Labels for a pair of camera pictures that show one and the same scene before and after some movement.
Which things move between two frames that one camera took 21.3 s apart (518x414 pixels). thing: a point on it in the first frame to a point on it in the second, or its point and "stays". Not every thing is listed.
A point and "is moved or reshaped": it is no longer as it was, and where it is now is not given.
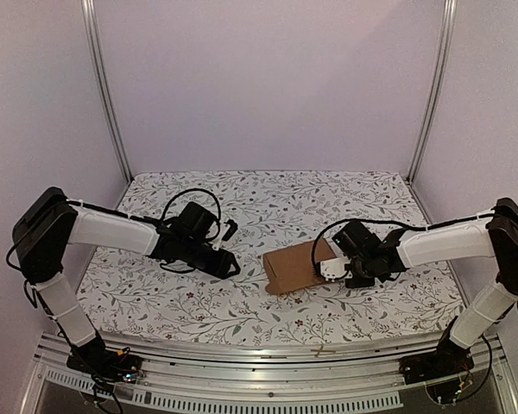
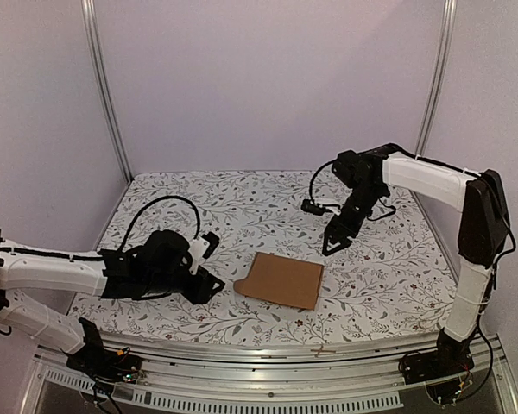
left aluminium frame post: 99,62 stays
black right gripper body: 354,266 to 345,223
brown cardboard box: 291,269 is moved or reshaped
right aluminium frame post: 448,15 stays
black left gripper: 220,267 to 202,292
